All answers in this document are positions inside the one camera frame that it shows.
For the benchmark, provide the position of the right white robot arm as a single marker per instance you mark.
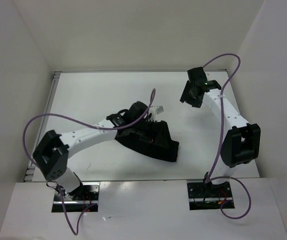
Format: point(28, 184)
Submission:
point(239, 140)

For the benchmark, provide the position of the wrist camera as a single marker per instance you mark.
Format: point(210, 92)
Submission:
point(197, 75)
point(154, 111)

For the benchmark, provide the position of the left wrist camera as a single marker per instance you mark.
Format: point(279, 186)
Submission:
point(154, 111)

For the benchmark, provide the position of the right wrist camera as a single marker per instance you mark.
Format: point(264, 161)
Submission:
point(197, 75)

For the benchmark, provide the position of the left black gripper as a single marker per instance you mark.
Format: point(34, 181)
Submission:
point(159, 135)

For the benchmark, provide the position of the black skirt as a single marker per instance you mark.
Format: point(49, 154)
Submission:
point(149, 148)

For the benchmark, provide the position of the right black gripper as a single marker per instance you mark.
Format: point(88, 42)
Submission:
point(185, 97)

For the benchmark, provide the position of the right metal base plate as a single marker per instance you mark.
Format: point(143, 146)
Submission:
point(202, 196)

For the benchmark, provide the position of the metal base plate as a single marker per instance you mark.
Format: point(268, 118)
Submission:
point(202, 196)
point(87, 200)

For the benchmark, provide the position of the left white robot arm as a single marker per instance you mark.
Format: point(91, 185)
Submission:
point(54, 150)

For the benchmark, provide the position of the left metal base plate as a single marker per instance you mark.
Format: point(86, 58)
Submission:
point(87, 200)

